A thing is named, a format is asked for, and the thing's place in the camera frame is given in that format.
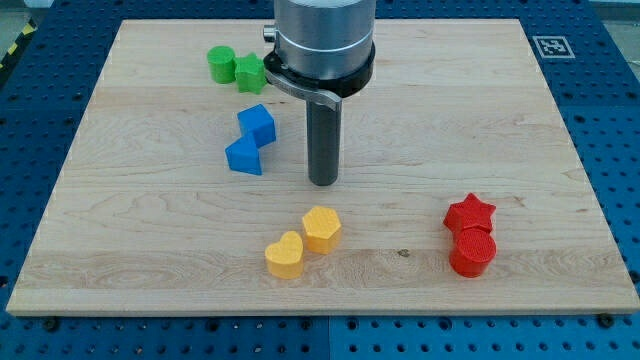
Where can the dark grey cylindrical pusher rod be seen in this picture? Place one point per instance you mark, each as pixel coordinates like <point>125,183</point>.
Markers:
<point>323,143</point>

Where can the yellow hexagon block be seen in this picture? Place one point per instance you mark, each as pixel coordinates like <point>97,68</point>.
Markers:
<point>322,229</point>

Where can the yellow heart block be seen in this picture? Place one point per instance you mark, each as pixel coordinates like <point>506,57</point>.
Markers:
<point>284,258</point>

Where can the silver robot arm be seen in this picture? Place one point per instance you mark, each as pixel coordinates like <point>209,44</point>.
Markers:
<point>323,53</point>

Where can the blue cube block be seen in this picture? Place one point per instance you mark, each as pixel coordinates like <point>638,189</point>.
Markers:
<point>258,122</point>

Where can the green star block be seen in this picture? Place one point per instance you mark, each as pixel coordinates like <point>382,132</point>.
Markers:
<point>250,73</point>

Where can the blue triangle block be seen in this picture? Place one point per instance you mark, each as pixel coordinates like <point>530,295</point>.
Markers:
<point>243,155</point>

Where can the green cylinder block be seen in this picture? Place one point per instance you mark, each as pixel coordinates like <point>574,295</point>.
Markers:
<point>221,62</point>

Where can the wooden board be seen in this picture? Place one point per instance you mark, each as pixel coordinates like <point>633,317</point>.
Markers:
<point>459,189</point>

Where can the red star block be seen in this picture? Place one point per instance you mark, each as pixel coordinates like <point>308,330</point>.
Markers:
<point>471,213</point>

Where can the red cylinder block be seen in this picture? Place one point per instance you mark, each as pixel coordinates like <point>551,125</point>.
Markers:
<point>473,250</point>

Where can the white fiducial marker tag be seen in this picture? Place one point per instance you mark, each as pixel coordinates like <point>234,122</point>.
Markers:
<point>553,47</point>

